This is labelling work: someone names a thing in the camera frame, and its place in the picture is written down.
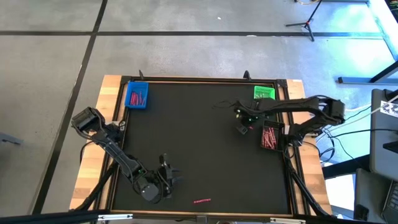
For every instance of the black aluminium crossbar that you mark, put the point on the black aluminium crossbar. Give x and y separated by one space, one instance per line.
46 219

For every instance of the green plastic basket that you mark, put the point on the green plastic basket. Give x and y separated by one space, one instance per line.
264 92

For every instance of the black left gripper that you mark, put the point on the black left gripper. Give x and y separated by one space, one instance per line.
165 179

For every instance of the black keyboard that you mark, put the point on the black keyboard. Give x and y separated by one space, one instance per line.
392 202

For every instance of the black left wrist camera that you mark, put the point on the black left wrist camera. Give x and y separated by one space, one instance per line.
163 160

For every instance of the pink crayons bottom pile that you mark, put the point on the pink crayons bottom pile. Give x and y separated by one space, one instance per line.
202 201

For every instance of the silver metal bracket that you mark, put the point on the silver metal bracket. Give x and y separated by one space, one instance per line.
115 217
287 221

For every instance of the black table mat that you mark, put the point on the black table mat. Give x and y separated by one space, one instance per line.
186 124

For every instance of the grey chair leg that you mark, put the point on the grey chair leg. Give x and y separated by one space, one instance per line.
9 139

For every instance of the black frame hook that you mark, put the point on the black frame hook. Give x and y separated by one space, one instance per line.
141 75
247 75

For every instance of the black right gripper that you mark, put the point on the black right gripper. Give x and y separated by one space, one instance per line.
247 115

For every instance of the small black box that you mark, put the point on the small black box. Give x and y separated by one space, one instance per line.
361 212

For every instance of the grey camera bracket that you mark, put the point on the grey camera bracket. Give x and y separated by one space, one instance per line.
201 219

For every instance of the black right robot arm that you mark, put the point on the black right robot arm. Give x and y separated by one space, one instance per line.
289 105

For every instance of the black steel beam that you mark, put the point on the black steel beam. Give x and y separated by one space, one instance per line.
342 168

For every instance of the black tripod stand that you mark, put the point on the black tripod stand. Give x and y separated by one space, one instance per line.
307 22

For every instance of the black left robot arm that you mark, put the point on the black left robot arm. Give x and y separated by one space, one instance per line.
118 152

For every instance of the blue plastic basket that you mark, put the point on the blue plastic basket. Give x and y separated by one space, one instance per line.
136 86

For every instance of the black plastic basket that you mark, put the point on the black plastic basket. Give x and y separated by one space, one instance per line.
280 137

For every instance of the black white marker tag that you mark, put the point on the black white marker tag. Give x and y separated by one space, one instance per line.
390 109

